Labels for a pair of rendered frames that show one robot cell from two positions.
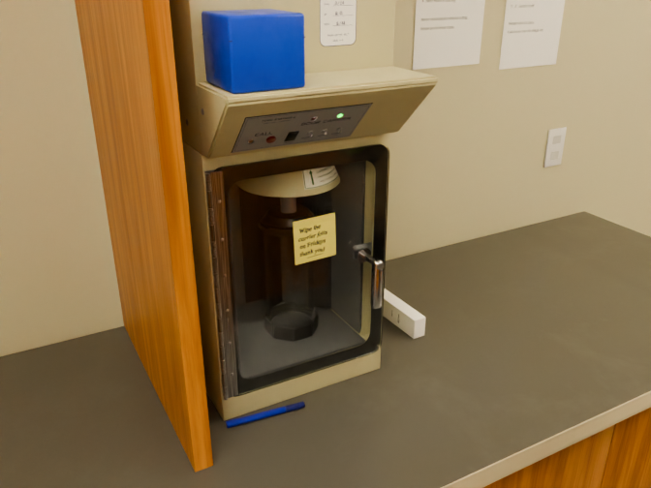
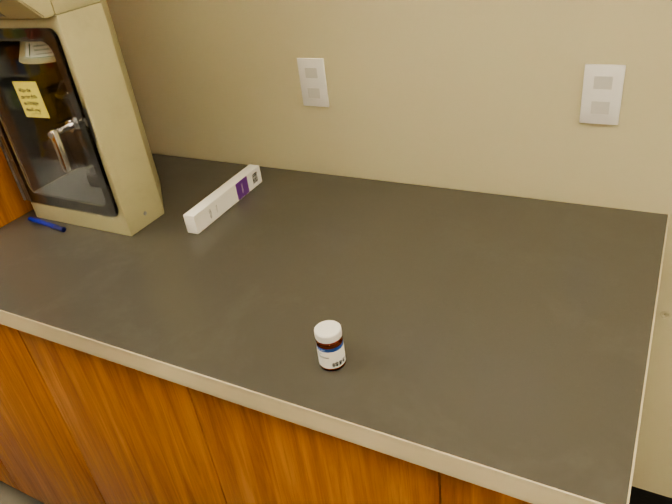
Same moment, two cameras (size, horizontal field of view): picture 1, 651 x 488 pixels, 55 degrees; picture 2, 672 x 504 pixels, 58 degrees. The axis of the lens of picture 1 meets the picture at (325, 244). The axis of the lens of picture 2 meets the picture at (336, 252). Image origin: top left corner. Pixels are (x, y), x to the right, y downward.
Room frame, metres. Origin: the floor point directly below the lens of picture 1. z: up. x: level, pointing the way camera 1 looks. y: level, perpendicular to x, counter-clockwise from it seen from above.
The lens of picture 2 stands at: (0.81, -1.37, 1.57)
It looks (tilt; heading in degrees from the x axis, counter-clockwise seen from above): 32 degrees down; 61
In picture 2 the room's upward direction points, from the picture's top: 8 degrees counter-clockwise
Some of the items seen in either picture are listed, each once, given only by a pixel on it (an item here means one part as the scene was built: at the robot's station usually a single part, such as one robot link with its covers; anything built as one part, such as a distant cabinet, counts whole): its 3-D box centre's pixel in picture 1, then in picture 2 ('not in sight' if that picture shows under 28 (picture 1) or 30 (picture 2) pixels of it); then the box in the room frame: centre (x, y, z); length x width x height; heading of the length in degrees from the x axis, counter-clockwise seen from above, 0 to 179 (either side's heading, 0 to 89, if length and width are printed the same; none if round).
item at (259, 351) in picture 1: (307, 272); (39, 126); (0.92, 0.03, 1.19); 0.30 x 0.01 x 0.40; 118
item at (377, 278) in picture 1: (371, 279); (66, 146); (0.95, -0.08, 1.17); 0.05 x 0.03 x 0.10; 28
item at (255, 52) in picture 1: (253, 48); not in sight; (0.83, 0.09, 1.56); 0.10 x 0.10 x 0.09; 29
